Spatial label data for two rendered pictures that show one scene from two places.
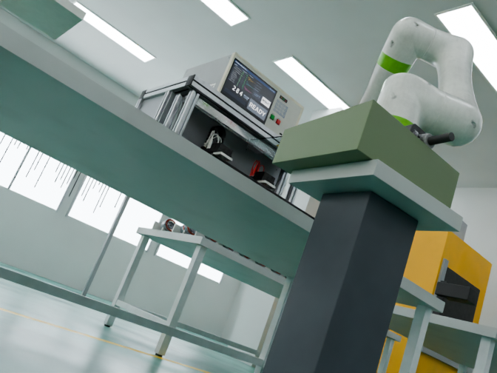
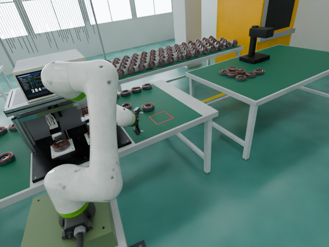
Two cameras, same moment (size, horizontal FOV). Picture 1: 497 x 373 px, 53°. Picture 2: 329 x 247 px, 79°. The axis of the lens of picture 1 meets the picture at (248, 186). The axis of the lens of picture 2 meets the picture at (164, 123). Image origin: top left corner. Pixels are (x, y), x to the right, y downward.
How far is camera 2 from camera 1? 1.74 m
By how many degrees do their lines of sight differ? 49
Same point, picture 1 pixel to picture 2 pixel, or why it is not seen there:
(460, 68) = (94, 126)
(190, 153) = (17, 199)
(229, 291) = not seen: hidden behind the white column
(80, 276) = (113, 45)
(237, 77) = (28, 84)
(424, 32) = (60, 85)
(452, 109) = (87, 199)
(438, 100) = (75, 197)
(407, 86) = (51, 195)
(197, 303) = (166, 27)
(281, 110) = not seen: hidden behind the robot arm
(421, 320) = (207, 123)
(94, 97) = not seen: outside the picture
